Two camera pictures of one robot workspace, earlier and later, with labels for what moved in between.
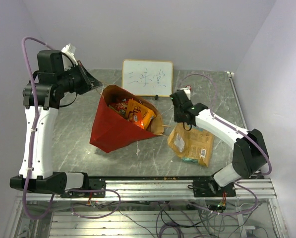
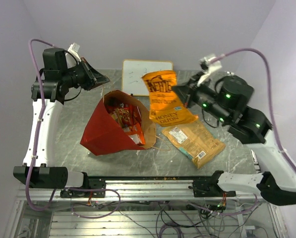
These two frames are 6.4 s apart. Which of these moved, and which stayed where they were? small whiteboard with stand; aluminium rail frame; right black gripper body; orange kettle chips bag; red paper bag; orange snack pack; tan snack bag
Moved: right black gripper body; orange kettle chips bag; orange snack pack; tan snack bag; red paper bag
Stayed: aluminium rail frame; small whiteboard with stand
